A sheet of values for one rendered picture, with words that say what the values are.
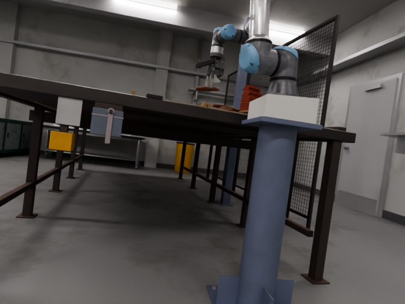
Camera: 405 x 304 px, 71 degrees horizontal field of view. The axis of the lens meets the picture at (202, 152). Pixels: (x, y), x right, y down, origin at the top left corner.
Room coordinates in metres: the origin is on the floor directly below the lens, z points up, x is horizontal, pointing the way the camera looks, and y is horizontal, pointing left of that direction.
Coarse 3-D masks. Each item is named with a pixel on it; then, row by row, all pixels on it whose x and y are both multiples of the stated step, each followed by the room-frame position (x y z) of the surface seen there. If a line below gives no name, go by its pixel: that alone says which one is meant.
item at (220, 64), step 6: (210, 54) 1.66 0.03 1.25; (216, 54) 1.64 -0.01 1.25; (216, 60) 1.66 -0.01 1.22; (222, 60) 1.66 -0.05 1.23; (210, 66) 1.64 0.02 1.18; (216, 66) 1.64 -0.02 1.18; (222, 66) 1.65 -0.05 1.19; (210, 72) 1.66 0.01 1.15; (216, 72) 1.65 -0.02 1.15; (222, 72) 1.66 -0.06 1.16
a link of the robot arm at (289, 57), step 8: (280, 48) 1.24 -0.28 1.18; (288, 48) 1.23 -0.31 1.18; (280, 56) 1.21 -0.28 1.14; (288, 56) 1.23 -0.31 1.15; (296, 56) 1.24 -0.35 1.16; (280, 64) 1.21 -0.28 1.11; (288, 64) 1.22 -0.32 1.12; (296, 64) 1.24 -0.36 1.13; (280, 72) 1.23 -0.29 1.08; (288, 72) 1.23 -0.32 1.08; (296, 72) 1.25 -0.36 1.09
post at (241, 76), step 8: (240, 48) 3.67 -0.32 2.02; (240, 72) 3.58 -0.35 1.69; (240, 80) 3.59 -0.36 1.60; (240, 88) 3.59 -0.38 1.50; (240, 96) 3.59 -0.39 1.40; (232, 152) 3.59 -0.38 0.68; (232, 160) 3.60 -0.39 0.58; (232, 168) 3.60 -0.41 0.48; (224, 176) 3.64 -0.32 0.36; (232, 176) 3.60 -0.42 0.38; (224, 184) 3.60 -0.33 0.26; (232, 184) 3.61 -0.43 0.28; (224, 192) 3.58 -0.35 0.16; (224, 200) 3.59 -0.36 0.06
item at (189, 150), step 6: (180, 144) 6.76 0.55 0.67; (186, 144) 6.74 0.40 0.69; (192, 144) 6.81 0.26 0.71; (180, 150) 6.75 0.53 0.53; (186, 150) 6.74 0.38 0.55; (192, 150) 6.85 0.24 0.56; (180, 156) 6.75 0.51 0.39; (186, 156) 6.75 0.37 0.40; (180, 162) 6.76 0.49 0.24; (186, 162) 6.77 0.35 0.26
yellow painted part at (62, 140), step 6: (60, 126) 1.26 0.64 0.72; (66, 126) 1.27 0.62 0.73; (54, 132) 1.22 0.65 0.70; (60, 132) 1.23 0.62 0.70; (66, 132) 1.27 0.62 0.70; (54, 138) 1.22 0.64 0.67; (60, 138) 1.23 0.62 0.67; (66, 138) 1.24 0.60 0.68; (72, 138) 1.25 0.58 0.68; (54, 144) 1.22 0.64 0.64; (60, 144) 1.23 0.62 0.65; (66, 144) 1.24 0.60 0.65; (72, 144) 1.27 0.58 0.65; (66, 150) 1.24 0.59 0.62; (72, 150) 1.30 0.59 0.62
